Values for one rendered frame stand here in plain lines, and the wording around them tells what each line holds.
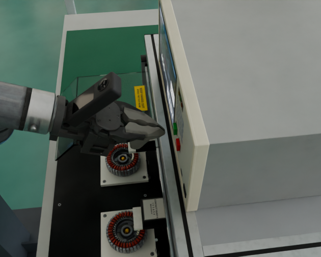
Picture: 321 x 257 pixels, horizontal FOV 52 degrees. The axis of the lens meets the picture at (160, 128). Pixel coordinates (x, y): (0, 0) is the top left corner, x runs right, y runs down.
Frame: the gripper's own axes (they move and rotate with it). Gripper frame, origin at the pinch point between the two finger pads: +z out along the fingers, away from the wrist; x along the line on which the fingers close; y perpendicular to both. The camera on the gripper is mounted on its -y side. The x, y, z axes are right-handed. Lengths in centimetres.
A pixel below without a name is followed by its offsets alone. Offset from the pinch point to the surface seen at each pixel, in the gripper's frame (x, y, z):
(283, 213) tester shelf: 17.1, -2.2, 21.9
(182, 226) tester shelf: 17.2, 5.7, 4.8
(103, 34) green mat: -98, 46, 4
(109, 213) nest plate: -3.0, 42.9, 3.9
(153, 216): 5.9, 25.2, 9.0
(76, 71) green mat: -72, 51, -7
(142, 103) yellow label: -19.0, 12.1, 2.9
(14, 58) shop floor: -185, 148, -37
